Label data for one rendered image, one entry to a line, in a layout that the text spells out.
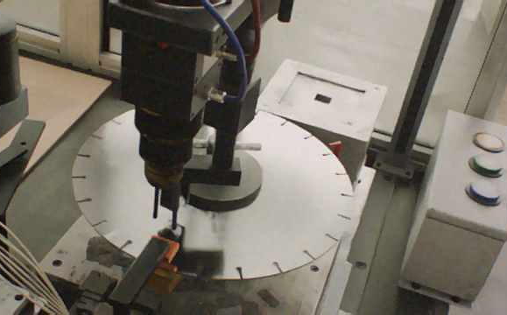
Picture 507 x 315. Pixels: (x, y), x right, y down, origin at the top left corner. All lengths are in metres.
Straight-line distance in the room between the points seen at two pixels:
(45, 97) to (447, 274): 0.76
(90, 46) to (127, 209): 0.67
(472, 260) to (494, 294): 1.24
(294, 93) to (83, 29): 0.46
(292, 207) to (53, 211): 0.41
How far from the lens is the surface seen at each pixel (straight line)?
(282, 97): 1.08
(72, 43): 1.39
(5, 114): 0.75
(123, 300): 0.62
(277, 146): 0.88
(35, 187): 1.10
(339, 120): 1.06
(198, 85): 0.53
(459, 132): 1.12
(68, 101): 1.29
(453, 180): 1.00
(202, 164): 0.70
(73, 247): 0.86
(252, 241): 0.73
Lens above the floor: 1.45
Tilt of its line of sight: 36 degrees down
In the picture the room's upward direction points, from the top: 10 degrees clockwise
